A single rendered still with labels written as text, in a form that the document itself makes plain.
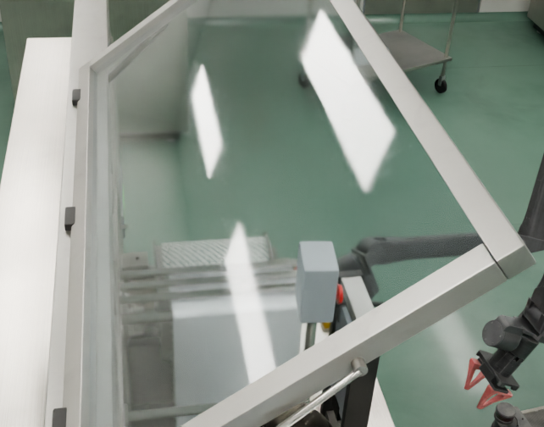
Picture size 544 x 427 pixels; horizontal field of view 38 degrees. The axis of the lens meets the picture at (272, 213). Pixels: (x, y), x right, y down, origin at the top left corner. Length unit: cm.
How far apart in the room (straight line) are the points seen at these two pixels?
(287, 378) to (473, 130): 449
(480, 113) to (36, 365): 439
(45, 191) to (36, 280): 30
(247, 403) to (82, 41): 128
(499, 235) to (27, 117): 151
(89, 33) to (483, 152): 340
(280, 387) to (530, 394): 274
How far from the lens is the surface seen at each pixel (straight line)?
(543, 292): 178
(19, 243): 164
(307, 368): 78
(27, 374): 137
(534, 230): 220
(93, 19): 206
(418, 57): 546
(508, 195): 463
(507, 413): 292
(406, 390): 334
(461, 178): 83
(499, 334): 177
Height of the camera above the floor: 241
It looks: 35 degrees down
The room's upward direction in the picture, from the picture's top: 3 degrees clockwise
